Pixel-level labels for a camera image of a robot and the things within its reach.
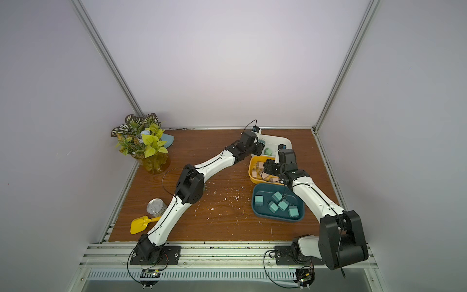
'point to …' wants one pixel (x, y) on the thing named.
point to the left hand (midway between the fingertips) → (265, 143)
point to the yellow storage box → (256, 174)
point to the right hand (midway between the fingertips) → (270, 160)
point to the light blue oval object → (169, 138)
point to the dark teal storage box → (262, 210)
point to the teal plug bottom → (273, 207)
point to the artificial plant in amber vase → (143, 138)
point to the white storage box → (272, 143)
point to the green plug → (268, 151)
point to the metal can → (156, 207)
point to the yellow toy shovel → (140, 224)
